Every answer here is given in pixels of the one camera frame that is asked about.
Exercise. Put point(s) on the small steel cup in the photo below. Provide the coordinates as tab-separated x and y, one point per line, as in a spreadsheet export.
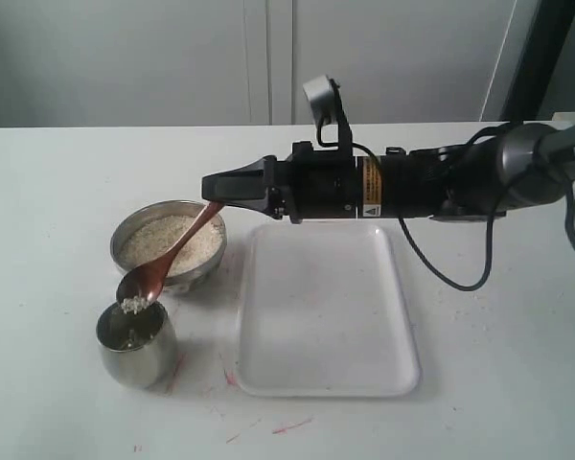
137	350

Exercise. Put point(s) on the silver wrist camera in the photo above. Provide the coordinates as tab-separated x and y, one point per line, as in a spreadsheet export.
322	94

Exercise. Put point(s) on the white plastic tray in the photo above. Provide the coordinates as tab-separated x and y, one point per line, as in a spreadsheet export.
322	314

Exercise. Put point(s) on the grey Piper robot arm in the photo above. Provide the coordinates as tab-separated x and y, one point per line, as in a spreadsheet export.
501	168

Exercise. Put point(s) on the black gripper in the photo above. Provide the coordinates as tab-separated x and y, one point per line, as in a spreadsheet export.
326	184

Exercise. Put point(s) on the brown wooden spoon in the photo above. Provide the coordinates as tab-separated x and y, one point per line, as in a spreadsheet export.
174	245

